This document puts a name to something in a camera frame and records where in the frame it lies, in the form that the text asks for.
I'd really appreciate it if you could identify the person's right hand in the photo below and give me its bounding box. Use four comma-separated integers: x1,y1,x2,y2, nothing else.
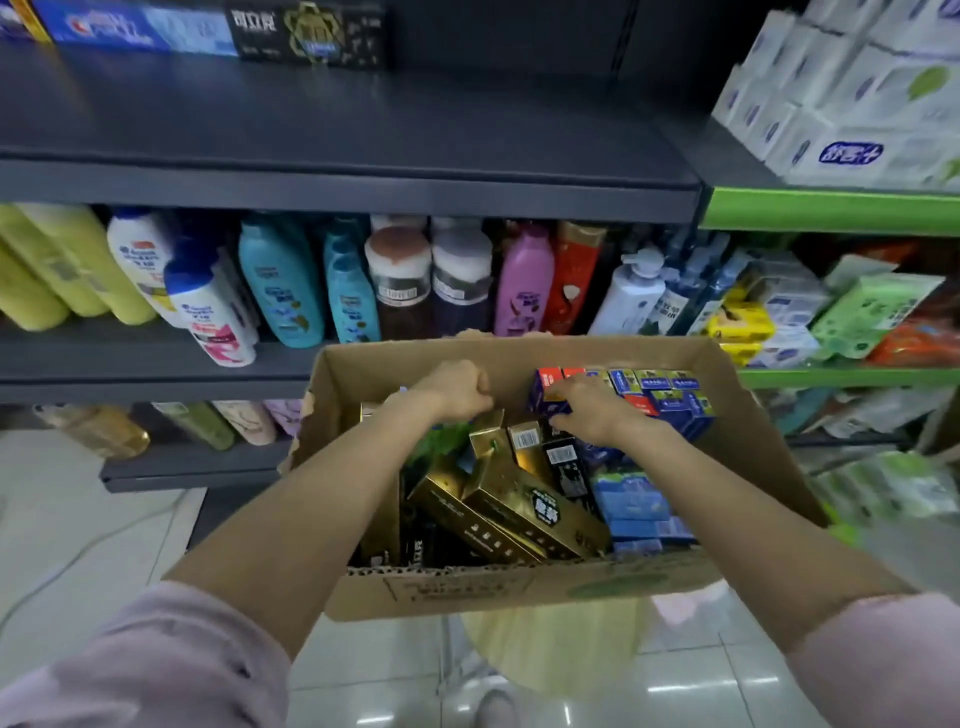
549,374,655,451

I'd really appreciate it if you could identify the person's left hand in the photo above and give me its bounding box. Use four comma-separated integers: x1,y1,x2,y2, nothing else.
397,359,495,425

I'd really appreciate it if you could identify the pile of toothpaste boxes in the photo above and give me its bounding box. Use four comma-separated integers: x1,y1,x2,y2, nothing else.
348,365,718,571

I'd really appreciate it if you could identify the brown cardboard box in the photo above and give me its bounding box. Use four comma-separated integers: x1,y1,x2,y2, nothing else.
278,329,830,624

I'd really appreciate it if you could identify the dark grey shelf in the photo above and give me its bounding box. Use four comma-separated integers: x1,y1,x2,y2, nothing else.
0,41,705,225

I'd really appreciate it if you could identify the black patterned toothpaste box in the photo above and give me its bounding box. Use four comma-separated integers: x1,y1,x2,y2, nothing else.
226,0,389,70

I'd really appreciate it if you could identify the light blue toothpaste box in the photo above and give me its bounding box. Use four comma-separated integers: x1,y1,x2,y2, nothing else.
31,0,240,59

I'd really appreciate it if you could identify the person's right forearm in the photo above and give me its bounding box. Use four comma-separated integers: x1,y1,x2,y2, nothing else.
614,419,920,654

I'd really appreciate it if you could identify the person's left forearm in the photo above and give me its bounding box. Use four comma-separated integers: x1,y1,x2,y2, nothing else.
163,389,459,661

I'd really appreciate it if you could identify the person's right shoe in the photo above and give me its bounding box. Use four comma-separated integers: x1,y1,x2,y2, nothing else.
473,689,519,728

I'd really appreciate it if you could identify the person's pink right sleeve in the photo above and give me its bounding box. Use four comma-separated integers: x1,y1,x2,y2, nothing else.
785,592,960,728

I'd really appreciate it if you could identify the white-lidded dark jar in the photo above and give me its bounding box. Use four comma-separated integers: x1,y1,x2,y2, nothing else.
431,227,495,339

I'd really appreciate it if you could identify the white pump bottle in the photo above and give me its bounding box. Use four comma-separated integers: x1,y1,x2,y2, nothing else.
587,247,667,337

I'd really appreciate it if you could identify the brown-lidded dark jar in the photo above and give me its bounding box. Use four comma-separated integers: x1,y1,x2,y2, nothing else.
364,226,434,343

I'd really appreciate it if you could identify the pink shampoo bottle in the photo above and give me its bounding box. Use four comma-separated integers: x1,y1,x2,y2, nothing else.
493,224,556,337

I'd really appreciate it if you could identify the small teal shampoo bottle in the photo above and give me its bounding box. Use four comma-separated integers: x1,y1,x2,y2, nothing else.
322,215,369,264
326,251,382,345

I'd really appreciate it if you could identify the red orange bottle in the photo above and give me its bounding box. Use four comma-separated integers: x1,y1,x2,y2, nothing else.
541,221,607,337

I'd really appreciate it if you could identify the cluster of dark blue bottles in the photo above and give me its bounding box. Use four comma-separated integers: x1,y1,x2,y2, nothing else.
644,228,751,337

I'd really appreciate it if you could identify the white and blue packet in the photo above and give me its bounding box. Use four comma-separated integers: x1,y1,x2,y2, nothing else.
749,326,820,369
749,277,830,328

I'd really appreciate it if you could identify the large teal shampoo bottle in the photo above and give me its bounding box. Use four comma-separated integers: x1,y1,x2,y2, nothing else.
238,213,326,350

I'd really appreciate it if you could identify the pale pink bottle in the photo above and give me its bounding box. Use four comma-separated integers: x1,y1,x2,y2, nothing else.
212,399,279,448

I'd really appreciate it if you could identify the round light wooden stool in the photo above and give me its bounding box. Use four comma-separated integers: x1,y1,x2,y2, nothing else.
457,596,661,699

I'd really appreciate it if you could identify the white bottle pink label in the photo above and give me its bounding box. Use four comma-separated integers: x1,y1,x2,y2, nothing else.
209,247,262,335

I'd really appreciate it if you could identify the white bottle blue cap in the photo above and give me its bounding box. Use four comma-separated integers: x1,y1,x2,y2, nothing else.
163,251,259,369

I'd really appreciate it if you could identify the olive green bottle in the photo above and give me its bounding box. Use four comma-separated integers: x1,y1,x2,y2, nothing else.
152,402,238,451

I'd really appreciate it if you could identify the white plastic packet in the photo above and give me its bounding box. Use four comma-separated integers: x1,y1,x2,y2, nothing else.
802,386,954,440

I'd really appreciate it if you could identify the bright green packet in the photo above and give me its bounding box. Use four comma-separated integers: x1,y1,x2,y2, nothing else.
809,273,946,361

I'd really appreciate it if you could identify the green and white wipes pack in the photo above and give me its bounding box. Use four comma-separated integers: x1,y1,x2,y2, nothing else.
813,449,960,526

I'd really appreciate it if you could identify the pale green packet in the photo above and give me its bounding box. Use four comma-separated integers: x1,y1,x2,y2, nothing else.
821,253,898,294

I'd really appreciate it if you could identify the orange packet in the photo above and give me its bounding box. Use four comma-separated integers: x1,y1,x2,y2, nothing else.
866,281,960,369

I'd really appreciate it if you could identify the white bottle yellow label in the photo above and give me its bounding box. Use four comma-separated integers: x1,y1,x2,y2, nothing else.
106,208,189,328

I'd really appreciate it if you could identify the gold bottle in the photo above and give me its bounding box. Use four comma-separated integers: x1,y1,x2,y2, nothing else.
33,404,151,460

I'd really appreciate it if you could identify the yellow plastic bottle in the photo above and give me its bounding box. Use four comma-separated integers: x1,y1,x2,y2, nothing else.
0,203,110,318
0,239,73,333
14,202,159,328

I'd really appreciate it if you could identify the stack of white tissue packs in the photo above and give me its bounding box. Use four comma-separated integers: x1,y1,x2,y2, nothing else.
710,0,960,193

